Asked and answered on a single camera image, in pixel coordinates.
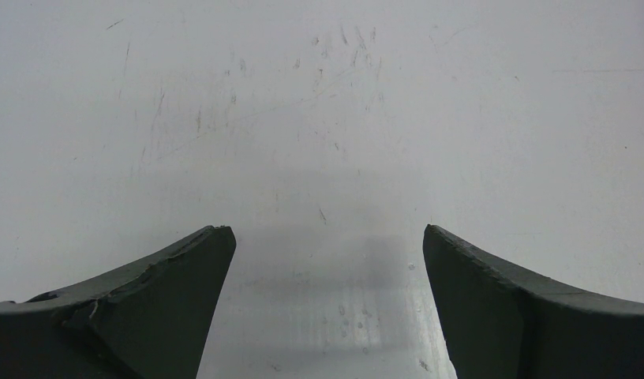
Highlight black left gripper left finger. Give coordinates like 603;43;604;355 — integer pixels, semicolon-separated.
0;226;237;378

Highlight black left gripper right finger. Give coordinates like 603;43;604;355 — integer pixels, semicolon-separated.
423;225;644;378

